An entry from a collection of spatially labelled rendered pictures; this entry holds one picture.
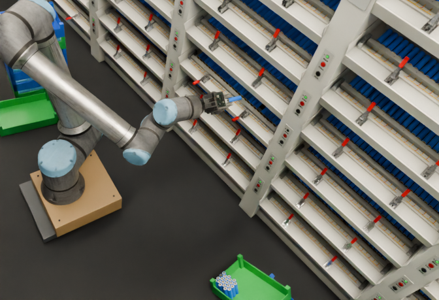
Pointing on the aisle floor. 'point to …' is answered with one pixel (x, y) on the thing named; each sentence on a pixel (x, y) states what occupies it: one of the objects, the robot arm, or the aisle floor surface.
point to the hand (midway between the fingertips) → (228, 100)
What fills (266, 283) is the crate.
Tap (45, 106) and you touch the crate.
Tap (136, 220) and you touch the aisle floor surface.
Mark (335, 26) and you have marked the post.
